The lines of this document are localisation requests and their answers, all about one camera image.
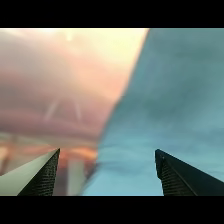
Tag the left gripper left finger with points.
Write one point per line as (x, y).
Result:
(36, 180)

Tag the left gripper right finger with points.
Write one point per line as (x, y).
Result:
(183, 181)

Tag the blue-grey garment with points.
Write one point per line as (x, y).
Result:
(173, 100)

